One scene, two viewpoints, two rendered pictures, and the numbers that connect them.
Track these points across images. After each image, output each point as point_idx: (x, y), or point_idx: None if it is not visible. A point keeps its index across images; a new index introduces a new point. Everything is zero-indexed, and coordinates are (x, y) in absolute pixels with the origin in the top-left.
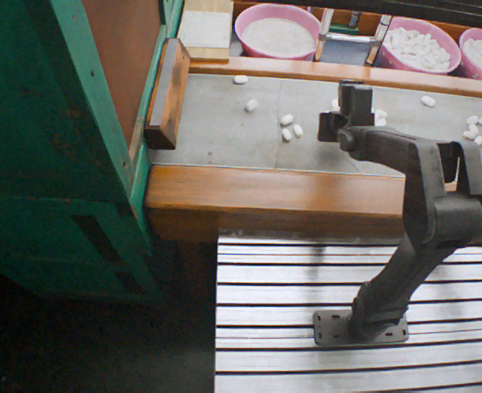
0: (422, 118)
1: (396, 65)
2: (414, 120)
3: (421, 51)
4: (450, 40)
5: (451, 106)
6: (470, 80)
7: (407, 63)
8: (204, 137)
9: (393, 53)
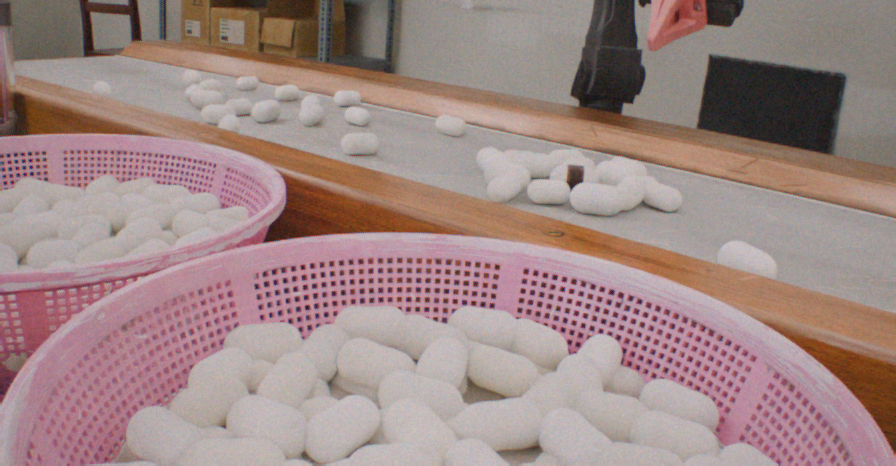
0: (807, 270)
1: (767, 451)
2: (854, 277)
3: (440, 419)
4: (131, 305)
5: None
6: (424, 207)
7: (772, 329)
8: None
9: (848, 398)
